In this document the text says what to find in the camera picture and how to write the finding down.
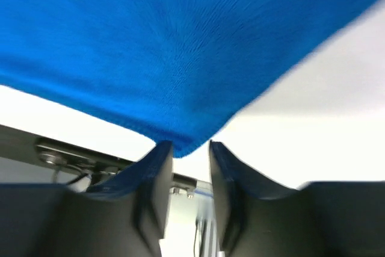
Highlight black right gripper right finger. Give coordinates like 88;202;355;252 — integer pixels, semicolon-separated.
209;141;301;256

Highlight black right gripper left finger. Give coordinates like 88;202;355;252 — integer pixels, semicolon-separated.
87;141;173;256

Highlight blue towel pile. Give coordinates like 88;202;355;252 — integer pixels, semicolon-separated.
1;0;377;157

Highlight aluminium front rail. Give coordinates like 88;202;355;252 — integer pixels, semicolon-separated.
159;181;224;257

